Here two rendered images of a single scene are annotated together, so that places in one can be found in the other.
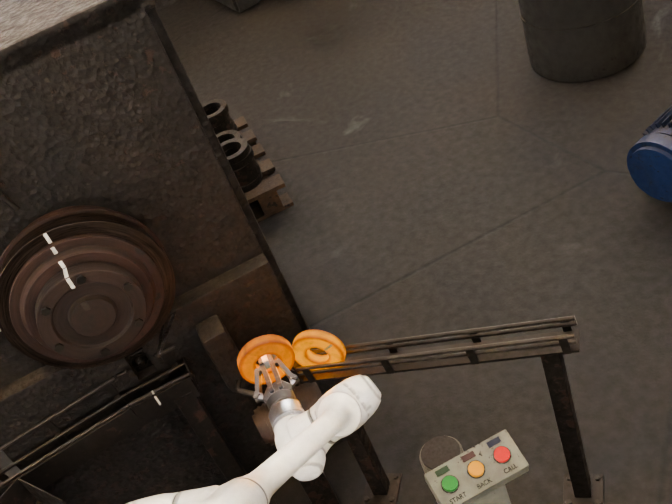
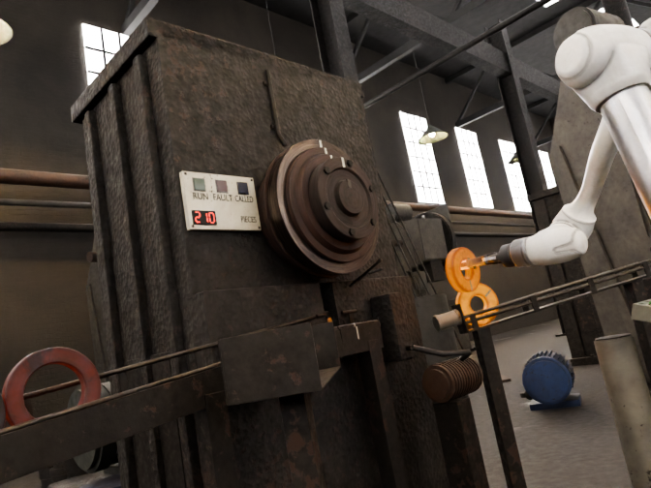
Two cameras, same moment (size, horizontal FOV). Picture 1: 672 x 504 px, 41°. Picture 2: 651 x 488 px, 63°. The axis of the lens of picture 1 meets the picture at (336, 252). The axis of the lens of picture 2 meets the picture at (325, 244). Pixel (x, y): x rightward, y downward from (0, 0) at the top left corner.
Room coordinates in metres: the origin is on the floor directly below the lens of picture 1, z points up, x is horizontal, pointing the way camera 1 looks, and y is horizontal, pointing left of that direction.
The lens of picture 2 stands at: (0.60, 1.76, 0.68)
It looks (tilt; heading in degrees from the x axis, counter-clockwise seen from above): 10 degrees up; 322
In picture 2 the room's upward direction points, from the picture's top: 10 degrees counter-clockwise
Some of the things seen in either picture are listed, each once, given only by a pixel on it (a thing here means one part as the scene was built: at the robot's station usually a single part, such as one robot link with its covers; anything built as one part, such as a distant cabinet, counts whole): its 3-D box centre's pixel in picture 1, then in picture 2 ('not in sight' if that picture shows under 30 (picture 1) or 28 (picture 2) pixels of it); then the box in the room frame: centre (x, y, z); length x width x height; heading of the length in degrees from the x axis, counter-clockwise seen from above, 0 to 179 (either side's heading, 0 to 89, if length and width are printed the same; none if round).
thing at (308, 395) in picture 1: (312, 451); (466, 439); (1.90, 0.32, 0.27); 0.22 x 0.13 x 0.53; 98
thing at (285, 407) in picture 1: (287, 417); (523, 252); (1.54, 0.27, 0.83); 0.09 x 0.06 x 0.09; 94
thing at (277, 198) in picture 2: (86, 291); (325, 207); (1.99, 0.66, 1.11); 0.47 x 0.06 x 0.47; 98
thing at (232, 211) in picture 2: not in sight; (222, 202); (2.05, 1.01, 1.15); 0.26 x 0.02 x 0.18; 98
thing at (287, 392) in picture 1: (279, 396); (503, 257); (1.62, 0.28, 0.84); 0.09 x 0.08 x 0.07; 4
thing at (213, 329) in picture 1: (224, 353); (390, 327); (2.03, 0.43, 0.68); 0.11 x 0.08 x 0.24; 8
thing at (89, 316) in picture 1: (92, 312); (346, 198); (1.89, 0.65, 1.11); 0.28 x 0.06 x 0.28; 98
